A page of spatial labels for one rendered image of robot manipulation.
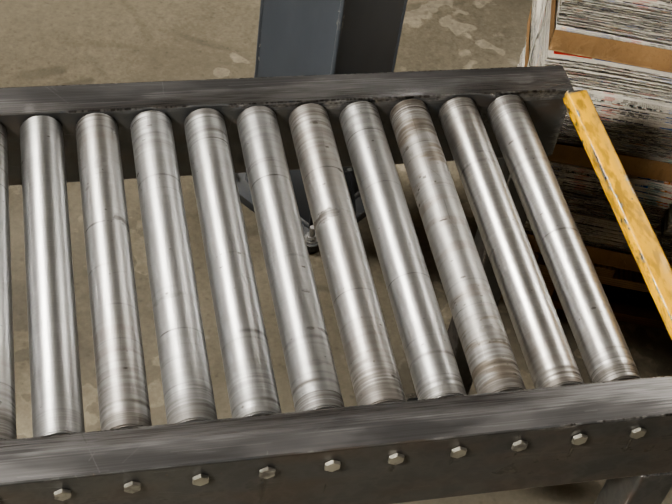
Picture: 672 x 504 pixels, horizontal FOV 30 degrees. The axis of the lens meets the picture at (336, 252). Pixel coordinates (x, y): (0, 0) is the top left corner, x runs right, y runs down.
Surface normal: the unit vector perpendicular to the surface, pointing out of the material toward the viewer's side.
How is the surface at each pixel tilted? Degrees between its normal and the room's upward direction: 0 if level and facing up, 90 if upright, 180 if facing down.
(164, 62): 0
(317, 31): 90
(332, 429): 0
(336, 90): 0
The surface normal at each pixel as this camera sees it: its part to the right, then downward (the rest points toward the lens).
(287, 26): -0.68, 0.50
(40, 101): 0.11, -0.66
